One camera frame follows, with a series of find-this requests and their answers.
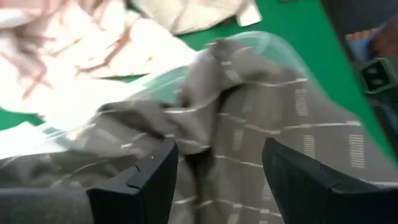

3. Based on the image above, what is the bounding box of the light grey waffle towel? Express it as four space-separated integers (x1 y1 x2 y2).
130 0 262 35

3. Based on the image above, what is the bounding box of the plain white towel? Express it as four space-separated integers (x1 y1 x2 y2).
0 119 103 160

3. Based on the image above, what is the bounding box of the green table mat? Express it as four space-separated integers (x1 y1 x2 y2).
0 0 397 162

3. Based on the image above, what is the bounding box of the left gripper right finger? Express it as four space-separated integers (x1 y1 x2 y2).
262 138 398 224

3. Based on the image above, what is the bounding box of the red-checked white towel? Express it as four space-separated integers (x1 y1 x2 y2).
0 0 201 121

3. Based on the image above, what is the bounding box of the person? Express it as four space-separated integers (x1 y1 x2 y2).
344 18 398 65

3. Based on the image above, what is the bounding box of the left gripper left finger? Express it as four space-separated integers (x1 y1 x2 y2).
86 138 180 224

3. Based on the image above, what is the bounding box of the dark grey checked towel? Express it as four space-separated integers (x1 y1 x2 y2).
0 37 398 224

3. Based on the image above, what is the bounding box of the clear plastic bin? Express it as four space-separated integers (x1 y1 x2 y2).
43 30 397 166

